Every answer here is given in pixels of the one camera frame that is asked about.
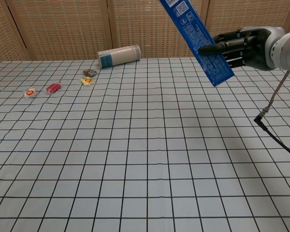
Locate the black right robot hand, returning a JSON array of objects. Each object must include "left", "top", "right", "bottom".
[{"left": 198, "top": 26, "right": 286, "bottom": 71}]

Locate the blue toothpaste carton box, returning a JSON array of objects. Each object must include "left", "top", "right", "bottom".
[{"left": 159, "top": 0, "right": 235, "bottom": 87}]

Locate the white canister with blue label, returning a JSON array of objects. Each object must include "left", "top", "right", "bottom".
[{"left": 97, "top": 44, "right": 142, "bottom": 70}]

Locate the light blue checkered tablecloth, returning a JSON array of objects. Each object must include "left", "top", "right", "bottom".
[{"left": 0, "top": 54, "right": 290, "bottom": 232}]

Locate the yellow wrapped candy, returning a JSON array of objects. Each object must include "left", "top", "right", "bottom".
[{"left": 80, "top": 76, "right": 96, "bottom": 86}]

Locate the red wrapped candy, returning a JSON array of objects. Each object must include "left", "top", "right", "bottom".
[{"left": 46, "top": 83, "right": 62, "bottom": 93}]

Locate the white orange wrapped candy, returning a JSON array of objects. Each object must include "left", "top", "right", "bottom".
[{"left": 24, "top": 87, "right": 37, "bottom": 99}]

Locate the gray braided cable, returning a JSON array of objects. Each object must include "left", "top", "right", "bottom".
[{"left": 260, "top": 70, "right": 290, "bottom": 116}]

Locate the black cable with angled plug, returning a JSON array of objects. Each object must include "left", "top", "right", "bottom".
[{"left": 254, "top": 115, "right": 290, "bottom": 160}]

